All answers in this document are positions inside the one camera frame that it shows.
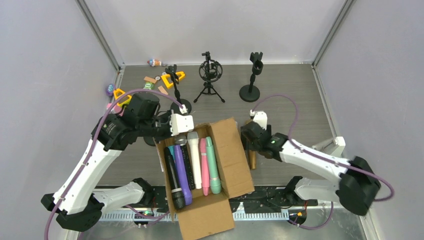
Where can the white microphone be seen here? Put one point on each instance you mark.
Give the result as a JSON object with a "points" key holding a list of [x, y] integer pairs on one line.
{"points": [[193, 142]]}

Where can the black mic stand front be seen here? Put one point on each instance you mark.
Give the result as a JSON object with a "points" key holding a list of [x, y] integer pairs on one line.
{"points": [[150, 141]]}

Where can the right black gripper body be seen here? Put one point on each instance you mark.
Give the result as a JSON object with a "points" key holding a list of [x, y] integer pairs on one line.
{"points": [[248, 134]]}

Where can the teal microphone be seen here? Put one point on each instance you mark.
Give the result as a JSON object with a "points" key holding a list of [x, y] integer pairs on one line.
{"points": [[214, 179]]}

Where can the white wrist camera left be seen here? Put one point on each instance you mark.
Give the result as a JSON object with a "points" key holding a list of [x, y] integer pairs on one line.
{"points": [[180, 124]]}

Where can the purple microphone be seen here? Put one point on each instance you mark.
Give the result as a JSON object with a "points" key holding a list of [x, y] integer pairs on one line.
{"points": [[182, 175]]}

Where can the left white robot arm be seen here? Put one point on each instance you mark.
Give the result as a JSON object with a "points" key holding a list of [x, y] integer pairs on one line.
{"points": [[76, 206]]}

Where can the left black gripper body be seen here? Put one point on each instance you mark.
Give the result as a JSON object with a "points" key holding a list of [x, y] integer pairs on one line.
{"points": [[164, 124]]}

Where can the green toy block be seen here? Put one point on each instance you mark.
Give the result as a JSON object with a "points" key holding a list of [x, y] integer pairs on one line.
{"points": [[149, 86]]}

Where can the black tripod shock mount stand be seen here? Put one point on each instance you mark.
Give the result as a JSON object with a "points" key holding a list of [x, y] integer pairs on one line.
{"points": [[210, 71]]}

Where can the small colourful toy figure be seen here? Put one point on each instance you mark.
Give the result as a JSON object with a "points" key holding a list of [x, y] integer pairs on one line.
{"points": [[154, 63]]}

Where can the gold microphone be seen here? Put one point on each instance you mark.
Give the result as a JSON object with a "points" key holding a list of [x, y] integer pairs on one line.
{"points": [[250, 154]]}

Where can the pink microphone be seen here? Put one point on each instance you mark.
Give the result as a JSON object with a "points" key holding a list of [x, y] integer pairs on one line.
{"points": [[205, 175]]}

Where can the black mic stand wide clip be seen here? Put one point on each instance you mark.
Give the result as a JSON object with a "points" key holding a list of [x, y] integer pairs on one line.
{"points": [[251, 93]]}

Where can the blue toy microphone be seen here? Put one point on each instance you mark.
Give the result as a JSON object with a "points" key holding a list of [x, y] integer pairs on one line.
{"points": [[172, 152]]}

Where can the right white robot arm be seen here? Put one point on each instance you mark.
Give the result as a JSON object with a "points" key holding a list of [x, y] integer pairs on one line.
{"points": [[345, 181]]}

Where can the black sparkle grille microphone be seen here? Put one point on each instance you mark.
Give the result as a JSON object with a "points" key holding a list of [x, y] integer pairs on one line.
{"points": [[182, 141]]}

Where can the small orange wooden block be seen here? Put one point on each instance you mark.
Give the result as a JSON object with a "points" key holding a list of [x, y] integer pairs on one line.
{"points": [[162, 90]]}

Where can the cardboard box with label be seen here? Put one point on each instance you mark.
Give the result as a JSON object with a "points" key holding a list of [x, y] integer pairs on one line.
{"points": [[221, 172]]}

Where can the black mic stand round base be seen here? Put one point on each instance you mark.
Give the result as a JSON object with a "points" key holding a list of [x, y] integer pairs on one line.
{"points": [[183, 107]]}

